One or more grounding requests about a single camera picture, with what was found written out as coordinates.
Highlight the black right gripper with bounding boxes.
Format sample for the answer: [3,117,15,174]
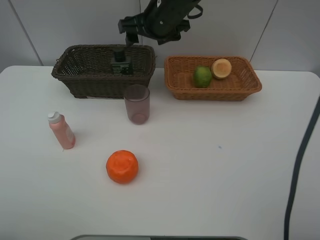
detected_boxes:
[118,7,190,47]

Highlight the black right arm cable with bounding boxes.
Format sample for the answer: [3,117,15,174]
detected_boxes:
[283,94,320,240]

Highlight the orange wicker basket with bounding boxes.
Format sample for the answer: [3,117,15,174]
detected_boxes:
[164,55,262,101]

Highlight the red yellow peach fruit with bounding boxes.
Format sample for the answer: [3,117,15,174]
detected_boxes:
[211,58,232,80]

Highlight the green lime fruit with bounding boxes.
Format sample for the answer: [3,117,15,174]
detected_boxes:
[193,66,213,88]

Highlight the translucent purple plastic cup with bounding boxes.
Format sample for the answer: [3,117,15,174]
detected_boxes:
[123,84,150,125]

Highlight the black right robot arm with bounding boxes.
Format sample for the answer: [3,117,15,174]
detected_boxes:
[118,0,204,47]

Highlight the dark brown wicker basket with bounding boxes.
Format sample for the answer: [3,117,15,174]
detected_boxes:
[51,44,156,99]

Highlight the dark green pump bottle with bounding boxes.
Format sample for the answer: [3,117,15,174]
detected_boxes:
[110,48,133,75]

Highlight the pink bottle white cap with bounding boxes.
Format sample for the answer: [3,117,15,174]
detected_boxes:
[47,111,76,150]

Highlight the orange tangerine fruit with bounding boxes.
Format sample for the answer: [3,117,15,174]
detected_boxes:
[105,150,139,184]

